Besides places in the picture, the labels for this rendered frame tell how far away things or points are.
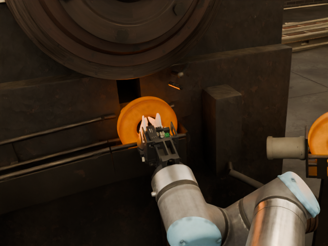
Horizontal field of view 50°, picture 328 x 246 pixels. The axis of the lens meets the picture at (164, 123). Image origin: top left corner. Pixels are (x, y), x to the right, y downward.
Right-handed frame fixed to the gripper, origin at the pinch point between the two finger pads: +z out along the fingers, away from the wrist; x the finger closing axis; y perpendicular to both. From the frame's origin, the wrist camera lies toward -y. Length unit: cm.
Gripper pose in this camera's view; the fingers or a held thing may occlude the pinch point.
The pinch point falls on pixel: (148, 122)
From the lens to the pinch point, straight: 89.0
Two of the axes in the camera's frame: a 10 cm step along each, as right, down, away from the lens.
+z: -2.8, -6.5, 7.1
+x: -9.6, 1.7, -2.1
